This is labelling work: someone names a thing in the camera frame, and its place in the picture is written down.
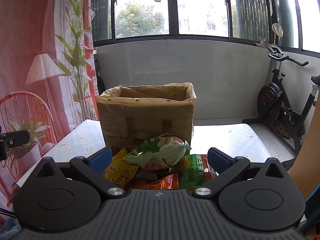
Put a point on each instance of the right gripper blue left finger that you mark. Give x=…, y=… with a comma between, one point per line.
x=89, y=170

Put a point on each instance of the red printed curtain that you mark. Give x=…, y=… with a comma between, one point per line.
x=48, y=80

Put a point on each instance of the yellow snack bag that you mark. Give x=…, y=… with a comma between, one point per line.
x=120, y=171

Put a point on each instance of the brown cardboard box with liner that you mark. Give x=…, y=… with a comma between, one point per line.
x=130, y=115

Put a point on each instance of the black exercise bike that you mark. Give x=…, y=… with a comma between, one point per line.
x=274, y=107

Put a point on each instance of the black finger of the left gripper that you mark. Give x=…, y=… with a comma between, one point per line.
x=14, y=139

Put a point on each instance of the pale green snack bag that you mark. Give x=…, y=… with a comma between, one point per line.
x=158, y=153

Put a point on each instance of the green corn chip bag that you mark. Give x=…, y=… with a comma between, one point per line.
x=194, y=171

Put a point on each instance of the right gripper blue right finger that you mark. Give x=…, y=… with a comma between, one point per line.
x=229, y=170

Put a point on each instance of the orange red snack bag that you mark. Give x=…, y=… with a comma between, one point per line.
x=169, y=182

